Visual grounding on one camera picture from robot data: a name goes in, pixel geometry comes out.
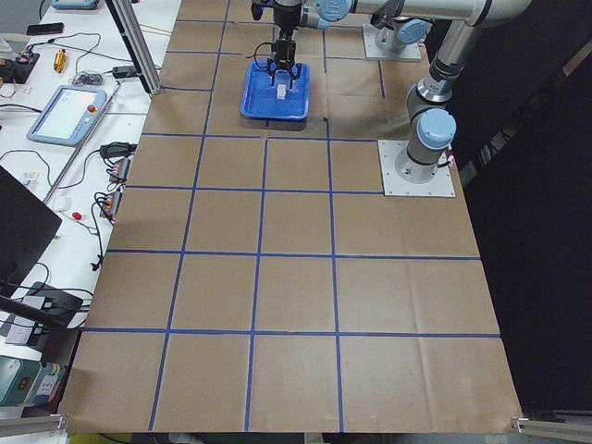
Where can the aluminium frame post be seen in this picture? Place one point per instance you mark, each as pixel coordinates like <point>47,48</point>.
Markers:
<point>130,32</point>

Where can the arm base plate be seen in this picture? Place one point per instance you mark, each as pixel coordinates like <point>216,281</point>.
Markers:
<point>400,44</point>
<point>402,177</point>

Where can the blue plastic tray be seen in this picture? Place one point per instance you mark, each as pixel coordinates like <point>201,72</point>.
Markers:
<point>259,98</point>

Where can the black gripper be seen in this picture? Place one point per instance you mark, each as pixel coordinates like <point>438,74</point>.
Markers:
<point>283,49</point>

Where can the black smartphone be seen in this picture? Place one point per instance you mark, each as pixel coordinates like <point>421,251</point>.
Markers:
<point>45,29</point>

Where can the wooden stick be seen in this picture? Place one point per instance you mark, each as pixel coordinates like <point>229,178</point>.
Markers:
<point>155,30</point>

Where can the black power adapter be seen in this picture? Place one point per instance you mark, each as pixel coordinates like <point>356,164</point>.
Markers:
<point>124,72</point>

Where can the teach pendant tablet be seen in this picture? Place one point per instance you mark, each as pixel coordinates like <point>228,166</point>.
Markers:
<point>69,116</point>

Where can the black laptop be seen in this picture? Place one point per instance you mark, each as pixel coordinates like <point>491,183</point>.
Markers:
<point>27,227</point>

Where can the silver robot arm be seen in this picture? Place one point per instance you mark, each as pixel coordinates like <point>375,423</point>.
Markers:
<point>432,127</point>
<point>289,16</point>

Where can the yellow cylindrical tool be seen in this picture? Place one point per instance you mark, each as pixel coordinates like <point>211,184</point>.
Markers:
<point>60,61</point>

